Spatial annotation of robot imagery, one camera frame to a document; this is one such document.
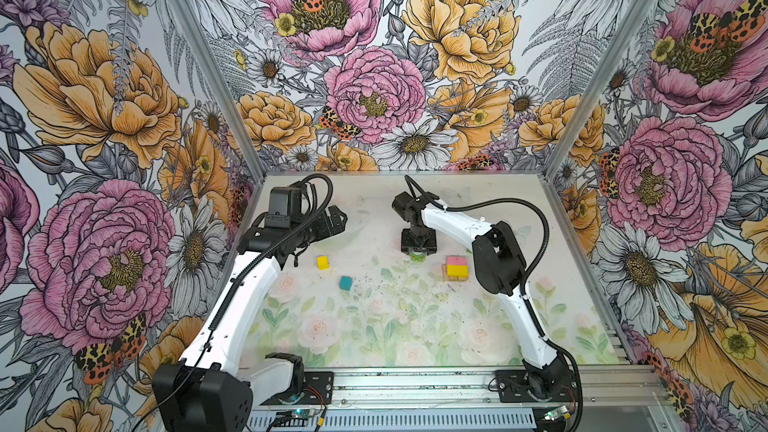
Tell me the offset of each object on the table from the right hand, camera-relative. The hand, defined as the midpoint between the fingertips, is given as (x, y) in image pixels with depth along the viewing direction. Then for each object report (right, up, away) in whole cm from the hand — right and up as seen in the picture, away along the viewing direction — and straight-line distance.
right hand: (417, 258), depth 97 cm
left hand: (-24, +10, -19) cm, 32 cm away
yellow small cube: (-30, -1, -1) cm, 30 cm away
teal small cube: (-22, -6, -6) cm, 24 cm away
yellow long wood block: (+10, -2, -6) cm, 12 cm away
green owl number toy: (0, +1, 0) cm, 1 cm away
